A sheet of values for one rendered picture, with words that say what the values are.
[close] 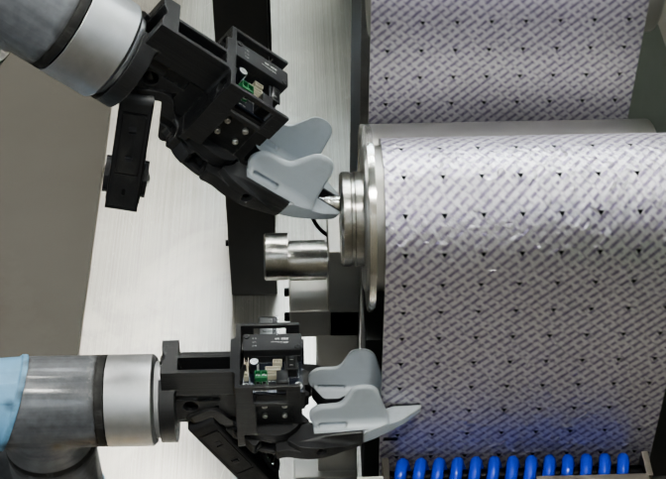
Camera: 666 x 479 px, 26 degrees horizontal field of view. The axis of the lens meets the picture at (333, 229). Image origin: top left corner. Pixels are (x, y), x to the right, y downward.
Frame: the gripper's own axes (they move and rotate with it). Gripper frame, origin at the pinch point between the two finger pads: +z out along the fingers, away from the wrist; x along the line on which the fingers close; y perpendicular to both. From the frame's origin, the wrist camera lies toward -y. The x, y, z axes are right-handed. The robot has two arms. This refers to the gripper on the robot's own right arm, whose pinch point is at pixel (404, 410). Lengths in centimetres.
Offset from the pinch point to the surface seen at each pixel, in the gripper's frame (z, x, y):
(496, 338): 7.0, -0.2, 8.6
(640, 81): 30, 52, -5
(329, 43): -4, 80, -19
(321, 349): -6.7, 7.8, -0.8
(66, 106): -61, 186, -109
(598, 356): 15.4, -0.2, 6.2
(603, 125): 18.1, 19.4, 14.4
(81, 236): -53, 142, -109
